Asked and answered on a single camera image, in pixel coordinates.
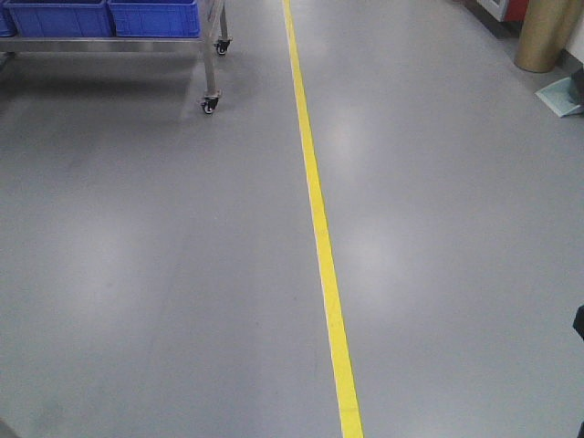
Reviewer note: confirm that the stainless steel roller rack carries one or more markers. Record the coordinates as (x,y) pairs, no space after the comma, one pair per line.
(214,40)

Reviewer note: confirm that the left blue plastic crate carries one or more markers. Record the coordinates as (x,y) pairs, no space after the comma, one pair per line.
(155,18)

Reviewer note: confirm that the blue plastic crate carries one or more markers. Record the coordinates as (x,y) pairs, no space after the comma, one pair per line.
(7,25)
(61,18)
(155,18)

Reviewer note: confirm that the red fire extinguisher stand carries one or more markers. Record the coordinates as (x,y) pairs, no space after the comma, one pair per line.
(505,10)

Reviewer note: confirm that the yellow floor line tape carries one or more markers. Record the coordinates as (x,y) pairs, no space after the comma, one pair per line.
(346,391)

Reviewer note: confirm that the light blue dustpan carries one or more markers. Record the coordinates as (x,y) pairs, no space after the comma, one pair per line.
(558,98)

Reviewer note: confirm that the far potted plant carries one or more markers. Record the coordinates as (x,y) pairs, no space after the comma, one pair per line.
(545,32)

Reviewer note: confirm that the right blue plastic crate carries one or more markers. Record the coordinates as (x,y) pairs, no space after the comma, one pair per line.
(61,18)

